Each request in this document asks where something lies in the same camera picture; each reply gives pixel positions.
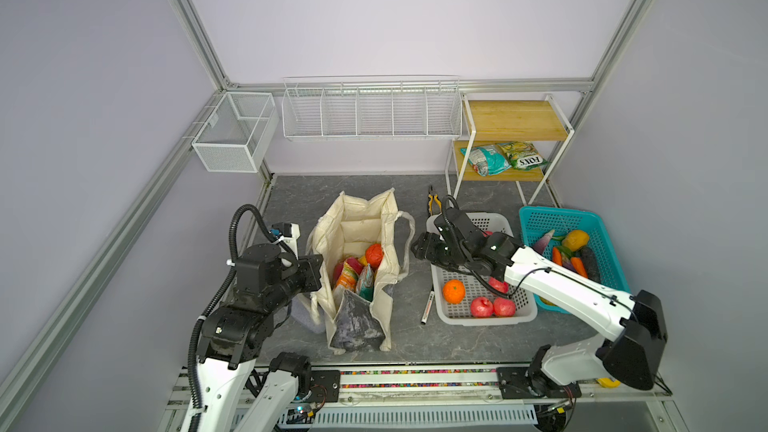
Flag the red apple middle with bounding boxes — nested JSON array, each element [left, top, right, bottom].
[[488, 277, 509, 294]]

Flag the teal plastic vegetable basket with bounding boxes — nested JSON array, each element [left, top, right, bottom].
[[519, 206, 630, 292]]

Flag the silver marker pen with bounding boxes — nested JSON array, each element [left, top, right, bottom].
[[420, 290, 435, 325]]

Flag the long white wire basket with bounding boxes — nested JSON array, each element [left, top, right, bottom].
[[282, 75, 463, 140]]

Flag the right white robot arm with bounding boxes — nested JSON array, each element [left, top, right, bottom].
[[410, 207, 668, 398]]

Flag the dark cucumber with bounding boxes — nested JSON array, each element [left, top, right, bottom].
[[580, 246, 602, 283]]

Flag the orange Fox's candy bag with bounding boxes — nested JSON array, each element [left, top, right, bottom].
[[334, 270, 359, 291]]

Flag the red apple front right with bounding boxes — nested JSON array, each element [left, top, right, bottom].
[[493, 297, 517, 317]]

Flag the grey cloth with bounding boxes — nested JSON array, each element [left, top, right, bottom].
[[291, 294, 325, 334]]

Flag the green Fox's candy bag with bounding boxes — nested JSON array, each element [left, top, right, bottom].
[[497, 141, 549, 171]]

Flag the red tomato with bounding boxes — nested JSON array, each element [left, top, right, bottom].
[[364, 243, 384, 270]]

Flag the green pink snack bag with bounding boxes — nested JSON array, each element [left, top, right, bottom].
[[356, 265, 376, 302]]

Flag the red apple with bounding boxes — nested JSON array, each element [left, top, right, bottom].
[[493, 297, 517, 317], [488, 277, 509, 294]]

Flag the orange tangerine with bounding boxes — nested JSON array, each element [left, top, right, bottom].
[[442, 279, 466, 305]]

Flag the white wooden two-tier shelf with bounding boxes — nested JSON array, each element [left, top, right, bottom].
[[444, 93, 575, 205]]

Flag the orange carrot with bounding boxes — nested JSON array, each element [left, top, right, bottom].
[[570, 257, 589, 278]]

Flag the yellow handled pliers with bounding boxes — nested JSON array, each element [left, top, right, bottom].
[[427, 185, 442, 217]]

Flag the teal snack bag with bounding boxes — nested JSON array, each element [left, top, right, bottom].
[[460, 144, 512, 177]]

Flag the yellow tape measure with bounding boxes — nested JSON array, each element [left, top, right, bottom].
[[596, 377, 621, 389]]

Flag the pink dragon fruit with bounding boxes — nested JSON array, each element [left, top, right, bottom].
[[332, 257, 364, 281]]

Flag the light purple eggplant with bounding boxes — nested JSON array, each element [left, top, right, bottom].
[[532, 229, 555, 255]]

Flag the white plastic fruit basket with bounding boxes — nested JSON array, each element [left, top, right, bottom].
[[426, 212, 538, 327]]

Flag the cream canvas grocery bag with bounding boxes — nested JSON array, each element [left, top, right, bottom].
[[305, 189, 416, 355]]

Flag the yellow lemon in teal basket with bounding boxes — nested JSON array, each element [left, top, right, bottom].
[[561, 229, 590, 252]]

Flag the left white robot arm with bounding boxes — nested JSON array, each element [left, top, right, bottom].
[[182, 204, 323, 431]]

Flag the small white wire basket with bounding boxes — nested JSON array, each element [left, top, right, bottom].
[[192, 92, 279, 173]]

